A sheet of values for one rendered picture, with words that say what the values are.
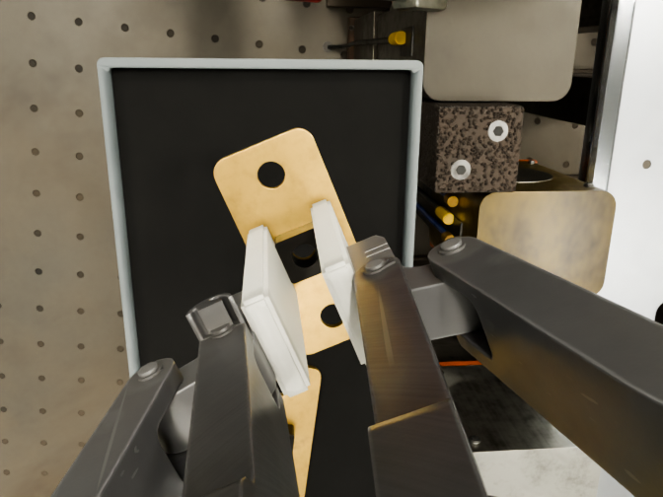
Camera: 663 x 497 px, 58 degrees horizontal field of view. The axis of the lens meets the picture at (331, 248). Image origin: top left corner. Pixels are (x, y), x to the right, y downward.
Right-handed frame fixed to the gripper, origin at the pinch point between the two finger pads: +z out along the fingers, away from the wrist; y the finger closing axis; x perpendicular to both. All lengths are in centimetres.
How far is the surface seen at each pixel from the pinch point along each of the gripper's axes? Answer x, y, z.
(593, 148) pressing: -8.2, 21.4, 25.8
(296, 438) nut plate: -11.4, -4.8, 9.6
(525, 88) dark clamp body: -0.4, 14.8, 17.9
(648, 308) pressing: -23.1, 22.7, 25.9
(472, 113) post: -0.2, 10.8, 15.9
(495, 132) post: -1.7, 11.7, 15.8
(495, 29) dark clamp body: 3.4, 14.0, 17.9
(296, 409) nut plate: -9.8, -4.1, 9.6
